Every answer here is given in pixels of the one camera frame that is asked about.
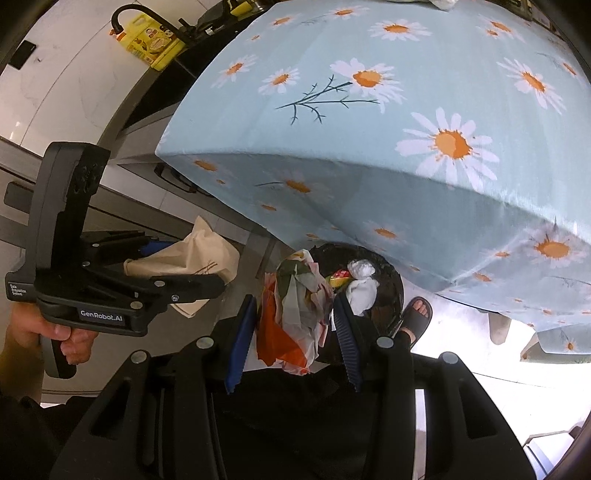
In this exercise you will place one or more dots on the green red snack packet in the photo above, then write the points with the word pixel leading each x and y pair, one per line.
pixel 339 278

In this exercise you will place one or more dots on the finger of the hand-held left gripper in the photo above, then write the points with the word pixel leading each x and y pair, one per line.
pixel 124 242
pixel 184 281

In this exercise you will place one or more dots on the white plastic ball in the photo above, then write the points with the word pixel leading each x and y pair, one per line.
pixel 361 268

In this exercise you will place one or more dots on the white paper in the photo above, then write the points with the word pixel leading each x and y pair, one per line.
pixel 362 295

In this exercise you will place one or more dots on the beige table leg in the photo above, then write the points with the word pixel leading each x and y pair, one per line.
pixel 501 328

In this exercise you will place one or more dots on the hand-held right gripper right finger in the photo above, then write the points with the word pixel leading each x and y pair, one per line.
pixel 347 341

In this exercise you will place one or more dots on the person's foot in black sandal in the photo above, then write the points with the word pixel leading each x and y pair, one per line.
pixel 418 308

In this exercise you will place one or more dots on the person's left forearm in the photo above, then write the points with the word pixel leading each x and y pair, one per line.
pixel 18 374

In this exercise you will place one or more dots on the orange white wrapper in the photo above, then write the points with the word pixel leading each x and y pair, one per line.
pixel 295 314

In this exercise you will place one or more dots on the kitchen faucet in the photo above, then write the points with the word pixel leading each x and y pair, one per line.
pixel 138 11

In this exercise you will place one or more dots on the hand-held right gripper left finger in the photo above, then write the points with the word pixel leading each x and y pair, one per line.
pixel 242 341

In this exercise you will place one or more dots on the beige paper bag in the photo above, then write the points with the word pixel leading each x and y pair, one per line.
pixel 203 258

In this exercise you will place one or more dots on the person's left hand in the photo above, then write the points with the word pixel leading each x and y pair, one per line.
pixel 32 325

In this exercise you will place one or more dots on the yellow plastic jug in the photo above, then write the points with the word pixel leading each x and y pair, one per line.
pixel 152 44

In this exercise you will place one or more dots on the daisy print blue tablecloth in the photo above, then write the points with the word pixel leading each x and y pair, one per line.
pixel 323 152

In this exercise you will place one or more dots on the black trash bin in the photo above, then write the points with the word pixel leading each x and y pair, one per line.
pixel 388 286

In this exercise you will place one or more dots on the black wall socket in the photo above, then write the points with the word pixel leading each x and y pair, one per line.
pixel 23 54

